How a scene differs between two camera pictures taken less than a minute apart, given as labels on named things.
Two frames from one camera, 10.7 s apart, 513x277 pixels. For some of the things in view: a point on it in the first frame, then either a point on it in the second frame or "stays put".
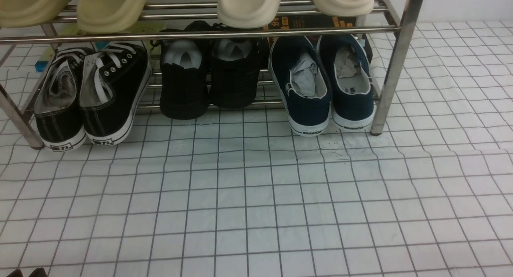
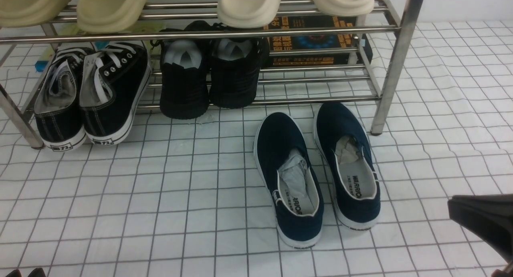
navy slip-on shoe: (352, 95) -> (344, 144)
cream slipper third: (247, 8) stays put
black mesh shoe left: (184, 67) stays put
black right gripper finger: (39, 272) stays put
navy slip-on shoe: (300, 75) -> (283, 162)
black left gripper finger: (17, 273) stays put
